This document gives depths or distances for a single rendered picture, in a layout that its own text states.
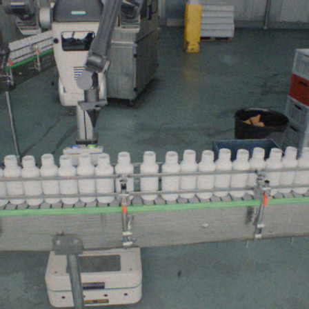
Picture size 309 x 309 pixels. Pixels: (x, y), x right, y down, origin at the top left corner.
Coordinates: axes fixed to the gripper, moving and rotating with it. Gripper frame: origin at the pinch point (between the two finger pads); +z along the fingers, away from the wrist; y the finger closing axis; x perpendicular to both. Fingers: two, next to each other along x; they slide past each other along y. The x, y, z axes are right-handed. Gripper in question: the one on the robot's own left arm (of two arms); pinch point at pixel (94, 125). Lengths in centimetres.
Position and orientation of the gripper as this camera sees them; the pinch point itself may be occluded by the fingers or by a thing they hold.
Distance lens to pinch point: 134.5
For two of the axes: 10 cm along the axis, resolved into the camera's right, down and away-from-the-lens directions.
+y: 9.4, -1.3, 3.1
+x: -3.4, -2.8, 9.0
